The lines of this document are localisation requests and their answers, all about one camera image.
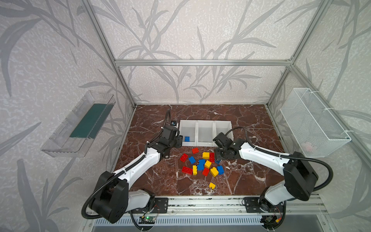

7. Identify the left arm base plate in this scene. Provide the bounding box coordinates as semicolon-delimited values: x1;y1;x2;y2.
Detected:
132;197;169;214

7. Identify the long red lego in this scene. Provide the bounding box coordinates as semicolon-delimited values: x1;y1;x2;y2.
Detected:
181;166;193;175

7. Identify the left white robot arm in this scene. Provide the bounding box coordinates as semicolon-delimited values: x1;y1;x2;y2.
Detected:
81;125;183;223

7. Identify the clear plastic wall shelf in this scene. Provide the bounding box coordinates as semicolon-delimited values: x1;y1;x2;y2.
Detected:
41;90;116;158

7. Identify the aluminium front rail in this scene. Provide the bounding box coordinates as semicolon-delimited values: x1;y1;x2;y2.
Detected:
83;195;329;217

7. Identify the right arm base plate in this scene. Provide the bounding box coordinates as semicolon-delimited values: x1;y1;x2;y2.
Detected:
242;197;285;214

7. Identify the left white bin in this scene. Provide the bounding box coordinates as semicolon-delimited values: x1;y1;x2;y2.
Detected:
179;120;197;147

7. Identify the blue lego left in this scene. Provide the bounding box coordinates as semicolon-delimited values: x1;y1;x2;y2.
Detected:
188;156;196;165

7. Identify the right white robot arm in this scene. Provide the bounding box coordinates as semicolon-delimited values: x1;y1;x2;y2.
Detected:
213;132;334;212

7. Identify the pink object in basket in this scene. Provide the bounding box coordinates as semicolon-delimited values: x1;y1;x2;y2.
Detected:
301;142;317;153

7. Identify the white wire mesh basket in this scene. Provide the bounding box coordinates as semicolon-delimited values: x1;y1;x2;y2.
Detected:
280;88;352;158

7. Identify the white bin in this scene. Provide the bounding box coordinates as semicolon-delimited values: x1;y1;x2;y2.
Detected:
179;120;197;147
212;120;232;139
197;120;215;147

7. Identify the green circuit board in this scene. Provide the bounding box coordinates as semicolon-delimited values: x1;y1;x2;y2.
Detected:
138;216;157;224

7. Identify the middle white bin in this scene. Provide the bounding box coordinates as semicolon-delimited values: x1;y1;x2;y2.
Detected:
197;120;215;147

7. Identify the narrow yellow lego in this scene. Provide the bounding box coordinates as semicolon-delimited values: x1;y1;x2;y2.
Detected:
192;165;198;176

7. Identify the blue lego lower right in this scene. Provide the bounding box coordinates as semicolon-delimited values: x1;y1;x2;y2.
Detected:
217;165;225;175

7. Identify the blue lego stack center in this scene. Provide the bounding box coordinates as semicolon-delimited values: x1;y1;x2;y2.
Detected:
197;159;206;171

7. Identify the right circuit board with wires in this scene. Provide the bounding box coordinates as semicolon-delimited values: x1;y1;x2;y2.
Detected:
260;216;282;231

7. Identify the right white bin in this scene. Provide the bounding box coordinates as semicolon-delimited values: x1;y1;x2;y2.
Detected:
212;120;232;139

